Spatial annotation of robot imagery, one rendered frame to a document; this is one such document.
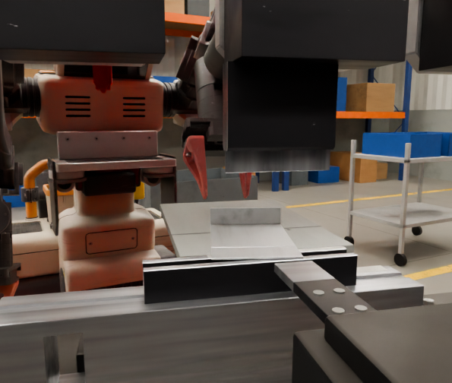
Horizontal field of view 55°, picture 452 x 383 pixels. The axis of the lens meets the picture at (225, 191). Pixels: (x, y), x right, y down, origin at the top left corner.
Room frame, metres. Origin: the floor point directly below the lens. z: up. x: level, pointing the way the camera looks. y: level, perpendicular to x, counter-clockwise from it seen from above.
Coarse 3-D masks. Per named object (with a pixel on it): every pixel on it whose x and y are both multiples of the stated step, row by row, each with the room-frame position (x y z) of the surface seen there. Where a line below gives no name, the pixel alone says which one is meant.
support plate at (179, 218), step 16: (160, 208) 0.63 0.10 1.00; (176, 208) 0.61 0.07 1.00; (192, 208) 0.61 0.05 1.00; (208, 208) 0.61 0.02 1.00; (288, 208) 0.61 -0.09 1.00; (176, 224) 0.52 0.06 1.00; (192, 224) 0.52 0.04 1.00; (208, 224) 0.52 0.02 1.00; (288, 224) 0.52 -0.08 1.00; (304, 224) 0.52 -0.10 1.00; (176, 240) 0.45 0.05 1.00; (192, 240) 0.45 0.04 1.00; (208, 240) 0.45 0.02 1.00; (304, 240) 0.45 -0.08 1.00; (320, 240) 0.45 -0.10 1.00; (336, 240) 0.45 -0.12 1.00; (192, 256) 0.40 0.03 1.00
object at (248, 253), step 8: (216, 248) 0.41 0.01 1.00; (224, 248) 0.41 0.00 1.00; (232, 248) 0.41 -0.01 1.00; (240, 248) 0.41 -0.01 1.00; (248, 248) 0.41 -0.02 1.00; (256, 248) 0.41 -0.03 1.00; (264, 248) 0.41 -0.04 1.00; (272, 248) 0.41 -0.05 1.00; (280, 248) 0.41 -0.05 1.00; (288, 248) 0.41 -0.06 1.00; (296, 248) 0.41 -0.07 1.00; (216, 256) 0.39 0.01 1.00; (224, 256) 0.39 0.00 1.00; (232, 256) 0.39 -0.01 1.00; (240, 256) 0.39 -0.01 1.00; (248, 256) 0.39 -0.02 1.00; (256, 256) 0.39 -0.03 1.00; (264, 256) 0.39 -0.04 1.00; (272, 256) 0.39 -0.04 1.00; (280, 256) 0.39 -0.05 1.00; (288, 256) 0.39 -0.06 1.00; (296, 256) 0.39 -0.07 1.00
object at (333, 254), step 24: (144, 264) 0.38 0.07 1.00; (168, 264) 0.38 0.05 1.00; (192, 264) 0.37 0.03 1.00; (216, 264) 0.37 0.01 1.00; (240, 264) 0.37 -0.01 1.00; (264, 264) 0.38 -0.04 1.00; (336, 264) 0.39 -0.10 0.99; (144, 288) 0.35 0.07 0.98; (168, 288) 0.36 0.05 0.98; (192, 288) 0.36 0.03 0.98; (216, 288) 0.37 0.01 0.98; (240, 288) 0.37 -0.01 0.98; (264, 288) 0.38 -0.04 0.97; (288, 288) 0.38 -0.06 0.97
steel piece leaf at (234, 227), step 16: (224, 208) 0.51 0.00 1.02; (240, 208) 0.51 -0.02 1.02; (256, 208) 0.51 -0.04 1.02; (272, 208) 0.51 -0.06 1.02; (224, 224) 0.51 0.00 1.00; (240, 224) 0.51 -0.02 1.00; (256, 224) 0.51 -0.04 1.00; (272, 224) 0.51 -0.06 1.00; (224, 240) 0.44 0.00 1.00; (240, 240) 0.44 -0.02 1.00; (256, 240) 0.44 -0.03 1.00; (272, 240) 0.44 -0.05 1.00; (288, 240) 0.44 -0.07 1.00
